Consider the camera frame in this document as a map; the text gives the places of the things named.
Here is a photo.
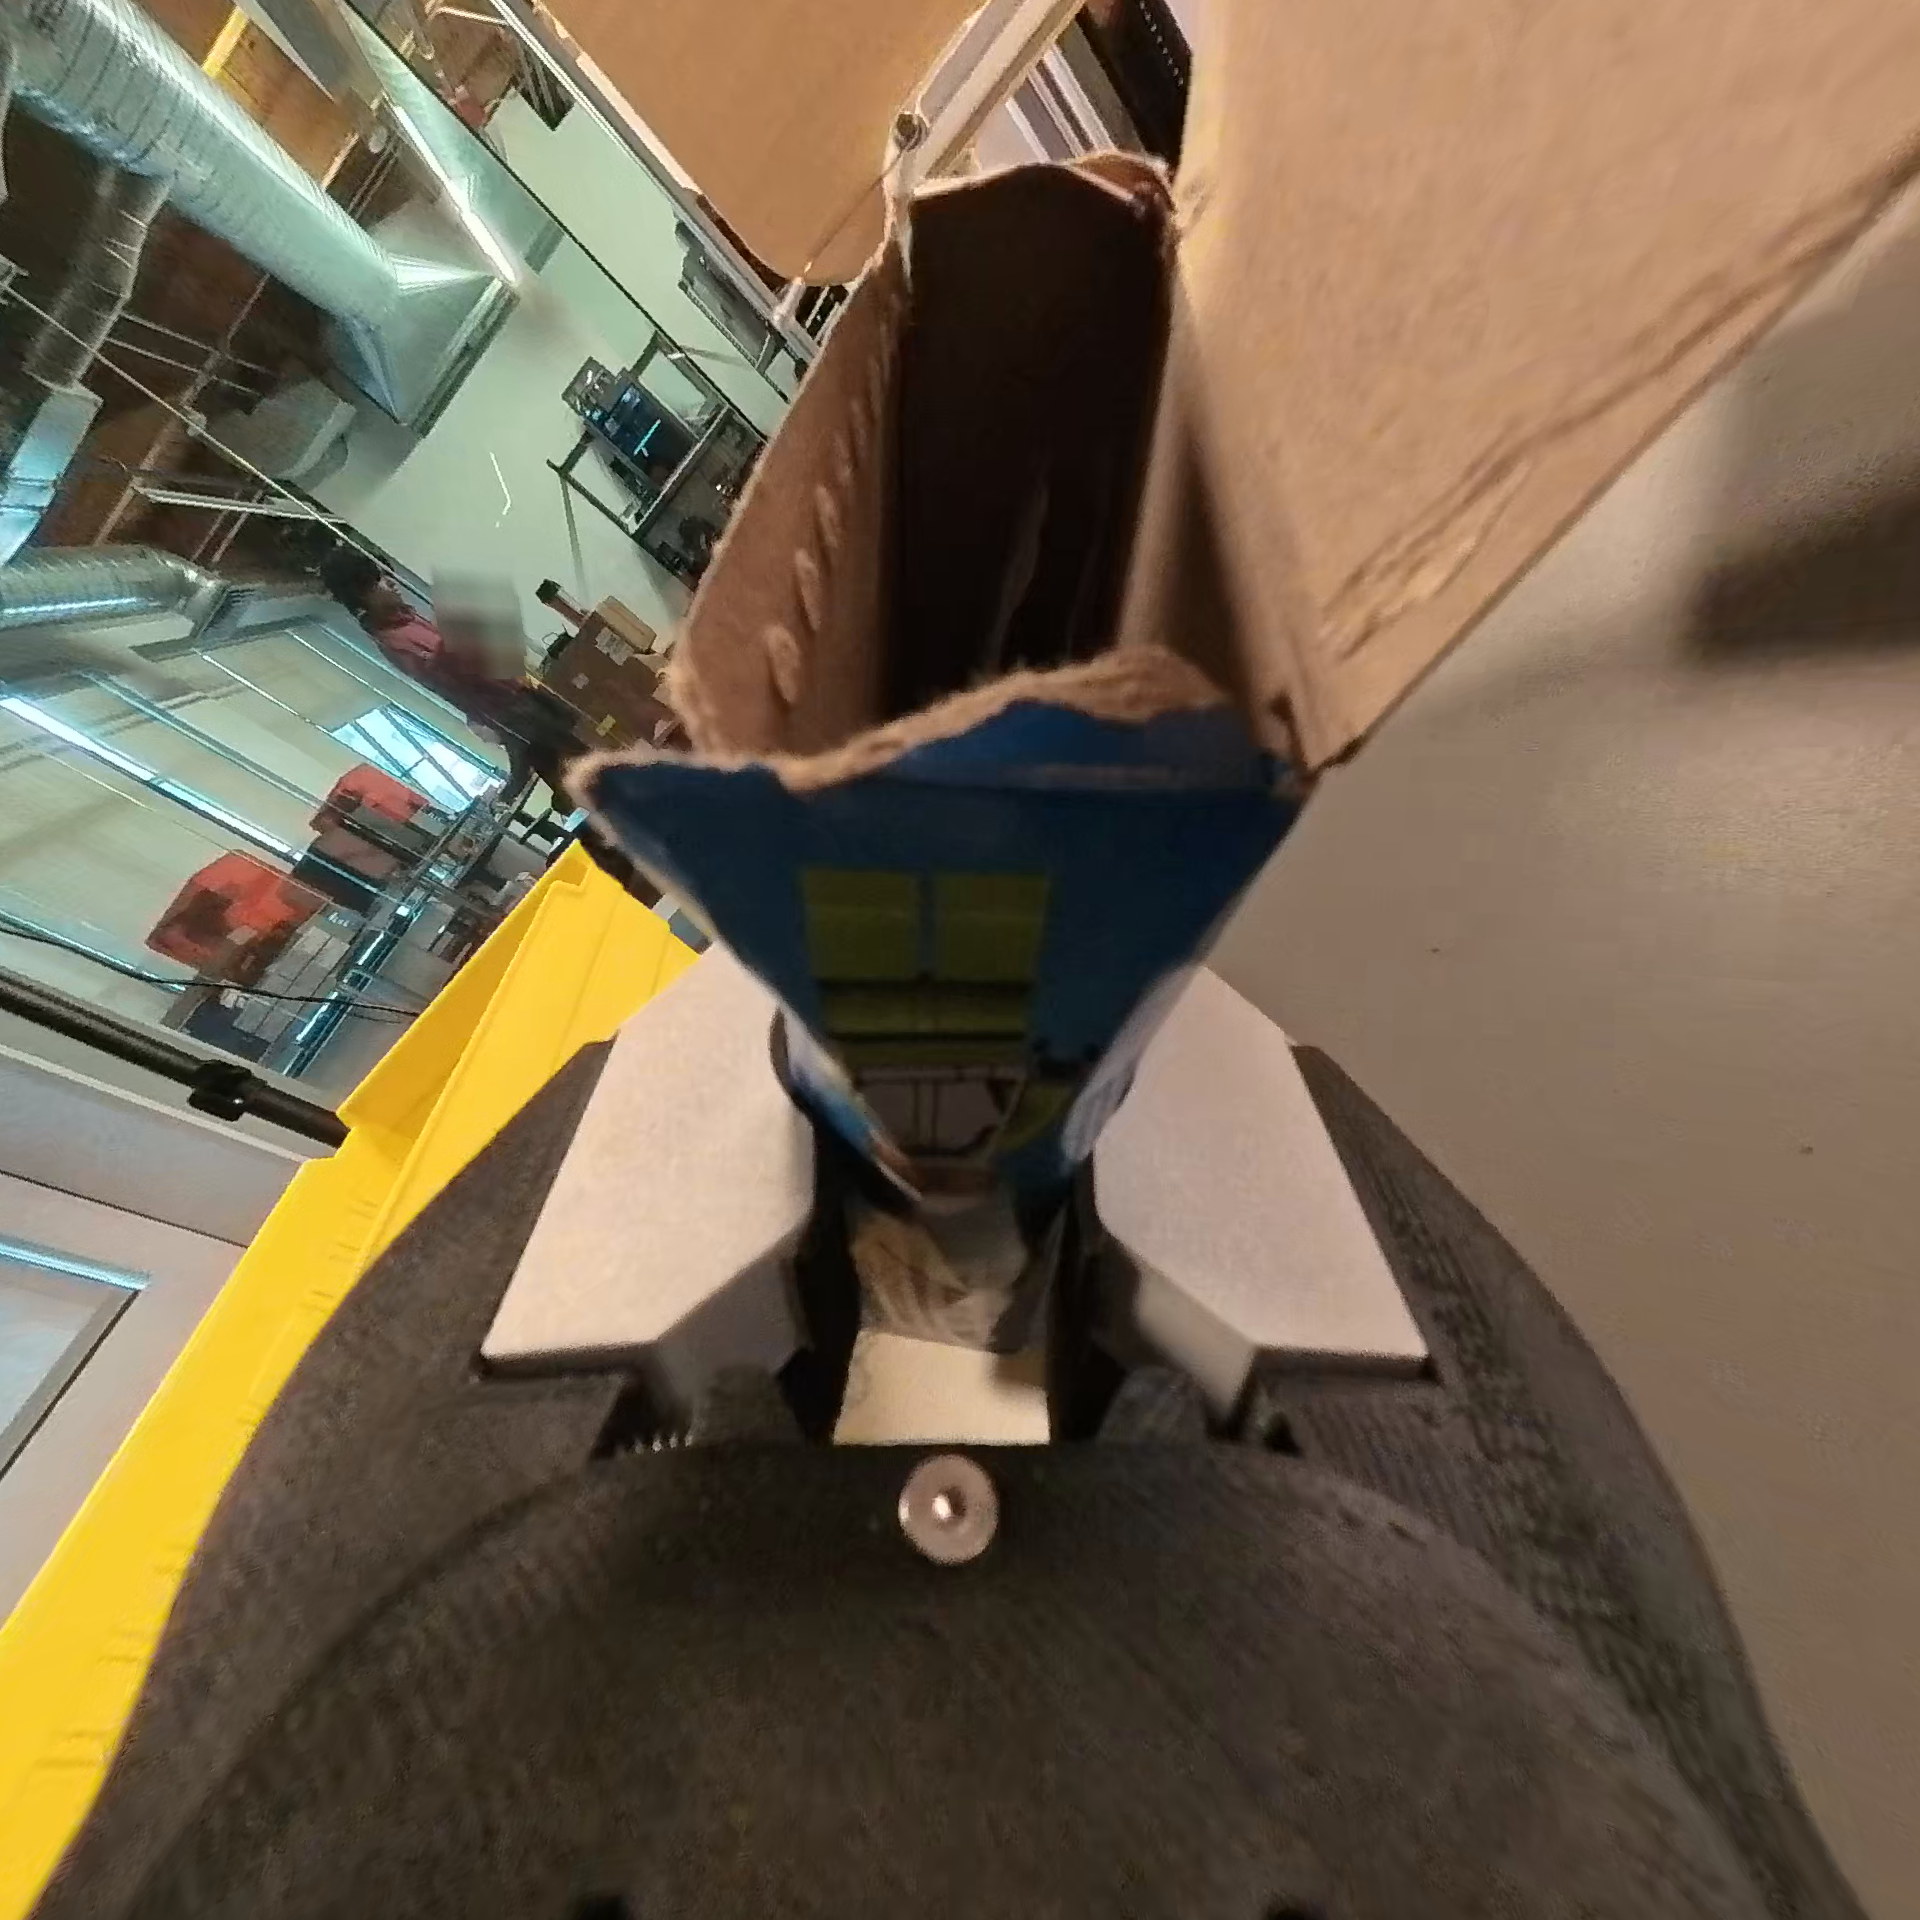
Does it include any metal shelving rack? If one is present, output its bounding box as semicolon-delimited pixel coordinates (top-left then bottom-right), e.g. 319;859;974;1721
547;332;770;593

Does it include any yellow plastic bin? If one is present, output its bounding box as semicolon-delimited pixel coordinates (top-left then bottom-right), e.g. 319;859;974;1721
0;841;709;1878

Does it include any pile of cardboard boxes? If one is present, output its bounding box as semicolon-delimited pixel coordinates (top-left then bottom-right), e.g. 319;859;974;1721
532;593;679;743

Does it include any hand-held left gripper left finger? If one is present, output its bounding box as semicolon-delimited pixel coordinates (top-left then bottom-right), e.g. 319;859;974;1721
478;958;824;1380

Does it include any blue lego box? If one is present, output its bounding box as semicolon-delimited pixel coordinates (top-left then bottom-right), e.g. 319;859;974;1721
578;0;1920;1353

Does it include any black pole stand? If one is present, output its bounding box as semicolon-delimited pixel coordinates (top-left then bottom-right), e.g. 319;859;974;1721
0;961;355;1154

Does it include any red storage crate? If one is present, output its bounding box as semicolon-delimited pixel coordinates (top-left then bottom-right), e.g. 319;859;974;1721
145;852;328;983
312;760;451;843

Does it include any small silver ventilation duct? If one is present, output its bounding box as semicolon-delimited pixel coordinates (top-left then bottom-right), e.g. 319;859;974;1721
0;545;250;637

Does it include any large silver ventilation duct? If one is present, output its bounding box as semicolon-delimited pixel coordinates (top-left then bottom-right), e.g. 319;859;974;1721
0;0;518;430

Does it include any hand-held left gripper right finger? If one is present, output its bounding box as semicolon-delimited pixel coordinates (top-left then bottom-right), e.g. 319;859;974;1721
1085;975;1435;1427

